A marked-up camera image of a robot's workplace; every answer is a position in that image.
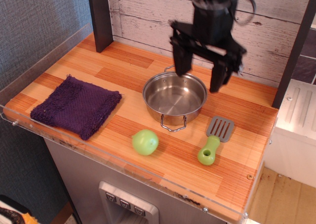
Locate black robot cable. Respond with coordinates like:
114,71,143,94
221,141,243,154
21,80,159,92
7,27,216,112
229,0,257,26

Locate grey spatula green handle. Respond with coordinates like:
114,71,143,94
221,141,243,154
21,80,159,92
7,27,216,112
197,116,235,166

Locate dark shelf post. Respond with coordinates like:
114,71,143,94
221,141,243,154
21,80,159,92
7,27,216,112
89,0,113,53
272,0,316,109

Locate dark right shelf post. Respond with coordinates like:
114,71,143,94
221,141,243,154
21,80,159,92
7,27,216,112
272,0,316,109

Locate grey toy fridge cabinet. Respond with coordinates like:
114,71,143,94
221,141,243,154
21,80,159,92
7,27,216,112
44,139,223,224

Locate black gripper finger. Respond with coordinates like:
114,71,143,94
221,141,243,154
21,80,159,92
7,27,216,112
172,43,193,76
210,58,233,93

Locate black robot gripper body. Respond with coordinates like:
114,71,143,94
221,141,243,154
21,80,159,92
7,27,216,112
170,1,246,73

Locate silver dispenser button panel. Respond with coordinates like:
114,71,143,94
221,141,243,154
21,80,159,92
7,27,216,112
99,181,159,224

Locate purple knitted cloth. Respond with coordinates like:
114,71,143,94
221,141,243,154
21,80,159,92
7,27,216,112
30,75,122,140

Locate dark left shelf post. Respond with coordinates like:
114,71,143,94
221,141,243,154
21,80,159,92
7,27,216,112
89,0,113,53

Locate white plastic appliance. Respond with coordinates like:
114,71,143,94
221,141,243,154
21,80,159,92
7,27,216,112
264,80,316,187

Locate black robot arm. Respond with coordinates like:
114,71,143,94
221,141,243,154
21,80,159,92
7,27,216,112
170,0,246,93

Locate clear acrylic table guard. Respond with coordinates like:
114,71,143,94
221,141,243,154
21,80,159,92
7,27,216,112
0,23,265,222

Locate stainless steel pot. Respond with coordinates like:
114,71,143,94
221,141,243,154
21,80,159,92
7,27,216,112
142,65,207,132

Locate green plastic pear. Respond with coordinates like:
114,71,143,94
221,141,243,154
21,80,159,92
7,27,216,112
132,129,159,156

